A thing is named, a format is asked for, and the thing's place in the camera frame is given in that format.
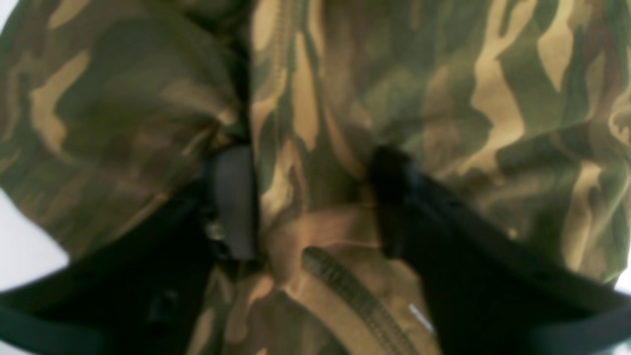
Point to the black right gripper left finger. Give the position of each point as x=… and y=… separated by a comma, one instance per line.
x=144, y=291

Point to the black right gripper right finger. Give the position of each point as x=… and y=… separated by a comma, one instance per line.
x=488, y=295

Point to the camouflage T-shirt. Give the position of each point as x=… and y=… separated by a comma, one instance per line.
x=519, y=108

